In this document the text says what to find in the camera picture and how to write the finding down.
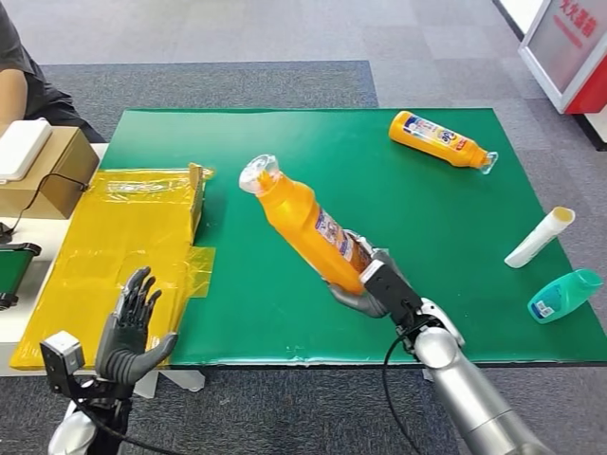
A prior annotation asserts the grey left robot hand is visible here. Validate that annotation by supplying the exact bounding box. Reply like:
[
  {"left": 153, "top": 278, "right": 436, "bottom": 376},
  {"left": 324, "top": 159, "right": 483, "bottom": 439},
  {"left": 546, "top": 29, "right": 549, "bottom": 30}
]
[{"left": 94, "top": 265, "right": 180, "bottom": 386}]

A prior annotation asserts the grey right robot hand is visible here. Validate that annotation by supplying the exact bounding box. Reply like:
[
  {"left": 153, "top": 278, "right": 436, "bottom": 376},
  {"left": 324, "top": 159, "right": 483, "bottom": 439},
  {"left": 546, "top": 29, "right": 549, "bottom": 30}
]
[{"left": 327, "top": 229, "right": 405, "bottom": 320}]

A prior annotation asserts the orange detergent bottle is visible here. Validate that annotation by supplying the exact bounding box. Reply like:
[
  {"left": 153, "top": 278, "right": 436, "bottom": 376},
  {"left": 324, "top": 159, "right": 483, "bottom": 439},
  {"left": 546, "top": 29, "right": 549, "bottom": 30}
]
[
  {"left": 239, "top": 154, "right": 374, "bottom": 297},
  {"left": 388, "top": 110, "right": 500, "bottom": 176}
]

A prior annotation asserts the white tube bottle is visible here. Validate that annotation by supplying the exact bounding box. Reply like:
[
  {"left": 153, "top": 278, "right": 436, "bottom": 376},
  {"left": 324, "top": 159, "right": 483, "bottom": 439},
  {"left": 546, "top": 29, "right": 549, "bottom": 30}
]
[{"left": 504, "top": 206, "right": 577, "bottom": 270}]

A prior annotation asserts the teal plastic bottle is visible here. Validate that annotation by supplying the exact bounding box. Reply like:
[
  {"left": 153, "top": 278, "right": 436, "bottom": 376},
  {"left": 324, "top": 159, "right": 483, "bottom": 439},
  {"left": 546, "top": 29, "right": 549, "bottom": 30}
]
[{"left": 527, "top": 267, "right": 605, "bottom": 326}]

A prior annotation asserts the green table mat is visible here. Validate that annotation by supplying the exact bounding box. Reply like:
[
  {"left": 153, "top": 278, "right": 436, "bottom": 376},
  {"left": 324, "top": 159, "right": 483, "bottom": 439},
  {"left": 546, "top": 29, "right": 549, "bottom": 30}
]
[{"left": 98, "top": 107, "right": 607, "bottom": 370}]

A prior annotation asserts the yellow taped cardboard sheet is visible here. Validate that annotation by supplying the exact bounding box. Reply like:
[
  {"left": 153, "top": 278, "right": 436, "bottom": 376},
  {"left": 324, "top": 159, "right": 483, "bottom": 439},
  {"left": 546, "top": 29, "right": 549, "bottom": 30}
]
[{"left": 9, "top": 163, "right": 217, "bottom": 372}]

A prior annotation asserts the white side table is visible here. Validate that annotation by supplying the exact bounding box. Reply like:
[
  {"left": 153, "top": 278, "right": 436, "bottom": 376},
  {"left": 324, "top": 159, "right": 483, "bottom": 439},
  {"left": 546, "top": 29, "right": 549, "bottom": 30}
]
[{"left": 0, "top": 142, "right": 206, "bottom": 394}]

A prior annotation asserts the green bin with black rim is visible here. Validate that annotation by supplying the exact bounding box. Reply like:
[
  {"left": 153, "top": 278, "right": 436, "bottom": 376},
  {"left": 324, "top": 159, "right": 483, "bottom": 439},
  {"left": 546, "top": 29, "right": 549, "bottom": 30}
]
[{"left": 0, "top": 242, "right": 43, "bottom": 313}]

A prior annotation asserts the brown cardboard box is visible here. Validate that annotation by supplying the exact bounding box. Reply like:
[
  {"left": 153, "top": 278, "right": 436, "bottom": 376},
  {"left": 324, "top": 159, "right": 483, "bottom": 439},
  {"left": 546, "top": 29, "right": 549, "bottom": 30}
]
[{"left": 0, "top": 125, "right": 101, "bottom": 222}]

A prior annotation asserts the white flat device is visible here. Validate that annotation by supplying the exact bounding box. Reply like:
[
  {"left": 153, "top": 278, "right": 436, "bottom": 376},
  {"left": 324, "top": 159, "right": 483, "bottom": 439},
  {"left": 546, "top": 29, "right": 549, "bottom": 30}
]
[{"left": 0, "top": 118, "right": 54, "bottom": 185}]

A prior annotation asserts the person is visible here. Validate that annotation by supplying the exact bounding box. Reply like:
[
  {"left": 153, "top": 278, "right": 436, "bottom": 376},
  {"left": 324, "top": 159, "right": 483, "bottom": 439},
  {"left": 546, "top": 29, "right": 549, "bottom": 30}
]
[{"left": 0, "top": 0, "right": 107, "bottom": 144}]

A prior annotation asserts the red and white sign board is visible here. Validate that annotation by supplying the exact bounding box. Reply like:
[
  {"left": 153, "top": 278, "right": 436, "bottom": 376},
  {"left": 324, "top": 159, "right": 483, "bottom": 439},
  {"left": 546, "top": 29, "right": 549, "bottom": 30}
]
[{"left": 517, "top": 0, "right": 607, "bottom": 117}]

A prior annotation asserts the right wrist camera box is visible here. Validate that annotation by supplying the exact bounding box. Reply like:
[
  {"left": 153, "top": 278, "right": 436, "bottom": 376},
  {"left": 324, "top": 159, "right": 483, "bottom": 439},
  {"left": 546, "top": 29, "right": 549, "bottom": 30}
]
[{"left": 362, "top": 258, "right": 424, "bottom": 330}]

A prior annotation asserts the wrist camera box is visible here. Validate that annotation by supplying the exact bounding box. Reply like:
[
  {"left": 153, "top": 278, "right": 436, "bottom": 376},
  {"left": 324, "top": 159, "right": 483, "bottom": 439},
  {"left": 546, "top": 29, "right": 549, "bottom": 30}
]
[
  {"left": 39, "top": 330, "right": 87, "bottom": 395},
  {"left": 362, "top": 258, "right": 424, "bottom": 330}
]

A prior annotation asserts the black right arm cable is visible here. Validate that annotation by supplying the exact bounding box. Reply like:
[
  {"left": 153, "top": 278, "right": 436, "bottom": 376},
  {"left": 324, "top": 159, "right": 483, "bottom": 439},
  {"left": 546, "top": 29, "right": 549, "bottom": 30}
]
[{"left": 381, "top": 322, "right": 429, "bottom": 455}]

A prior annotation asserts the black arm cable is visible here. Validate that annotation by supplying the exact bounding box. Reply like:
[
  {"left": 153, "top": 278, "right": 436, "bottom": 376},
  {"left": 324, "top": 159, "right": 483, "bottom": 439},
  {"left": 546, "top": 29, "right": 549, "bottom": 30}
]
[
  {"left": 381, "top": 322, "right": 429, "bottom": 455},
  {"left": 69, "top": 395, "right": 183, "bottom": 455}
]

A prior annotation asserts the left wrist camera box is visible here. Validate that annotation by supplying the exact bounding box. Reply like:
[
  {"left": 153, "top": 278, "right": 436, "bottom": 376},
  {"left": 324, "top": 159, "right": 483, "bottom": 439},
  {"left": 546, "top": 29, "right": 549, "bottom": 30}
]
[{"left": 39, "top": 330, "right": 87, "bottom": 395}]

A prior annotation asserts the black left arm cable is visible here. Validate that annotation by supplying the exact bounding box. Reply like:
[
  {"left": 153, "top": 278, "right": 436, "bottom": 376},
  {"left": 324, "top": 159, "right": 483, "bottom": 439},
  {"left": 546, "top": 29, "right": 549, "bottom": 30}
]
[{"left": 69, "top": 395, "right": 183, "bottom": 455}]

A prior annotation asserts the thin black cable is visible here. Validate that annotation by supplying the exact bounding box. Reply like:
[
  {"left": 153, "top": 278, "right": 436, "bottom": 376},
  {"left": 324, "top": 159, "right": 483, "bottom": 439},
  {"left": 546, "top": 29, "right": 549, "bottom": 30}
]
[{"left": 0, "top": 172, "right": 90, "bottom": 245}]

